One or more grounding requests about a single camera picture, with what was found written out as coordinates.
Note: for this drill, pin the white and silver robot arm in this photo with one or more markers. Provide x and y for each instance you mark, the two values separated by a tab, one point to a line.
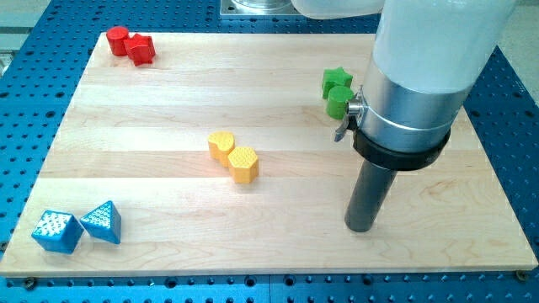
426	57

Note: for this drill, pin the green star block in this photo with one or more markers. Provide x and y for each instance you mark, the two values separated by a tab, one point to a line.
335	77

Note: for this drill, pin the red star block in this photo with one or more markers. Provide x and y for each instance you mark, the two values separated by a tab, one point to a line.
140	49

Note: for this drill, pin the yellow hexagon block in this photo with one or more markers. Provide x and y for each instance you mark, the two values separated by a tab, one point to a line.
243	164

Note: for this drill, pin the yellow heart block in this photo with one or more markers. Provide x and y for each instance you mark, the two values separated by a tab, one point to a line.
221	144

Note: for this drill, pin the light wooden board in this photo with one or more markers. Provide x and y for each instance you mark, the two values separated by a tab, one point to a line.
138	136

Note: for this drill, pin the green cylinder block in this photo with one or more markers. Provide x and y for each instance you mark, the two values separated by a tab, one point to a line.
337	99

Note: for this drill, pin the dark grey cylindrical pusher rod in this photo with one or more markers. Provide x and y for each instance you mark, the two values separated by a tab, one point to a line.
370	190

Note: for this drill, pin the blue triangle block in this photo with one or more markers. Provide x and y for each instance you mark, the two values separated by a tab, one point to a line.
104	223

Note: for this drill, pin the red cylinder block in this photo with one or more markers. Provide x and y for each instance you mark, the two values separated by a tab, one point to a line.
116	37

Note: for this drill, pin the blue cube block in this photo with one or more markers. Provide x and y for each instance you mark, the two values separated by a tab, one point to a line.
57	232

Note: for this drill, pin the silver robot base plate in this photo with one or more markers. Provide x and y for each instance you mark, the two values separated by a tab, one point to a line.
237	8

